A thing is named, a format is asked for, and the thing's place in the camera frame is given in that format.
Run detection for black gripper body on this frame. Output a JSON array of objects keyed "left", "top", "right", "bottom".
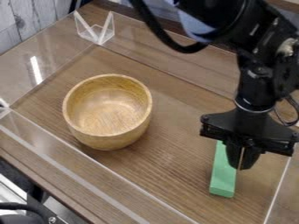
[{"left": 200, "top": 107, "right": 299, "bottom": 157}]

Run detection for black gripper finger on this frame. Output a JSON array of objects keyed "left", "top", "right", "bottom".
[
  {"left": 240, "top": 146, "right": 264, "bottom": 170},
  {"left": 225, "top": 141, "right": 242, "bottom": 169}
]

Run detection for green rectangular block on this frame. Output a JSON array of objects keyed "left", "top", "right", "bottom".
[{"left": 209, "top": 141, "right": 236, "bottom": 198}]

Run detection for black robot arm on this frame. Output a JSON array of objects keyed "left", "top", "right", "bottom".
[{"left": 173, "top": 0, "right": 299, "bottom": 170}]

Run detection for wooden bowl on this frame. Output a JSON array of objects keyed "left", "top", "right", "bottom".
[{"left": 61, "top": 73, "right": 153, "bottom": 151}]

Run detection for black metal table leg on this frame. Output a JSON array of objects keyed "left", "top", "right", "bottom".
[{"left": 25, "top": 185, "right": 68, "bottom": 224}]

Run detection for clear acrylic enclosure wall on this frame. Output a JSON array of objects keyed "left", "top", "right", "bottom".
[{"left": 0, "top": 15, "right": 299, "bottom": 224}]

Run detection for clear acrylic corner bracket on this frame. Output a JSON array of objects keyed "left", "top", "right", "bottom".
[{"left": 73, "top": 10, "right": 114, "bottom": 46}]

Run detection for black cable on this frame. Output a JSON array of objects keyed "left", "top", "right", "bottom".
[{"left": 129, "top": 0, "right": 210, "bottom": 54}]

